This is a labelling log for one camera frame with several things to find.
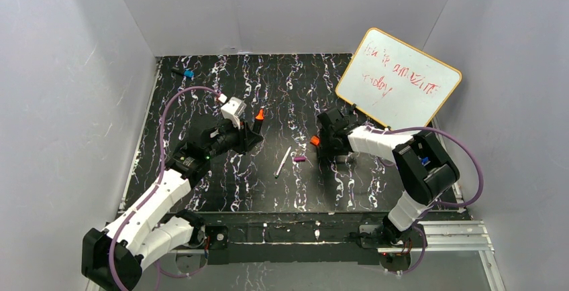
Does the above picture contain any orange highlighter cap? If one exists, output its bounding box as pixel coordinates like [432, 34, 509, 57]
[310, 136, 320, 147]

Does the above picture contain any orange black highlighter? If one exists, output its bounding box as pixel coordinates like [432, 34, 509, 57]
[252, 108, 264, 135]

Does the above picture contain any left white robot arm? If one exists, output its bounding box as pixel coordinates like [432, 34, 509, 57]
[81, 115, 264, 290]

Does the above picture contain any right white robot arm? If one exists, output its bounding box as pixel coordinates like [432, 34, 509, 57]
[316, 109, 460, 236]

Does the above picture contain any blue capped black marker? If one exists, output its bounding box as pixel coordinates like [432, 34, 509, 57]
[171, 67, 195, 78]

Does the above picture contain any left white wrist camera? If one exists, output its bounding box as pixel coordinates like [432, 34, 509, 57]
[221, 97, 246, 129]

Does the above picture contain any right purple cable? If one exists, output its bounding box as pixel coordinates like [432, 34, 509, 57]
[368, 127, 484, 210]

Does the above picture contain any purple cable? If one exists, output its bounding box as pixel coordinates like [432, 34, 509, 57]
[368, 127, 484, 210]
[109, 86, 227, 291]

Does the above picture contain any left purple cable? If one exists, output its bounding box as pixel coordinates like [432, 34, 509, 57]
[109, 86, 227, 291]

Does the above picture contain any whiteboard with orange frame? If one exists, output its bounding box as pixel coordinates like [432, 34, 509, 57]
[335, 27, 462, 130]

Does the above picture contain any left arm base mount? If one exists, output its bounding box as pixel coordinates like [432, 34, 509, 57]
[174, 225, 229, 277]

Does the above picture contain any aluminium frame rail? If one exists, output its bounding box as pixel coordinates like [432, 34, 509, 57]
[99, 115, 508, 291]

